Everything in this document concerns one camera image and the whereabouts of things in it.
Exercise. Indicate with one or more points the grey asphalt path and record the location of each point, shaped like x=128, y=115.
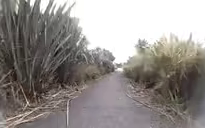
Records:
x=105, y=103

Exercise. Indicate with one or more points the tall flax bushes row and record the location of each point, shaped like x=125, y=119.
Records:
x=36, y=50
x=170, y=66

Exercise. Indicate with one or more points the grass and litter verge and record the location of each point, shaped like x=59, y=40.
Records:
x=46, y=103
x=150, y=100

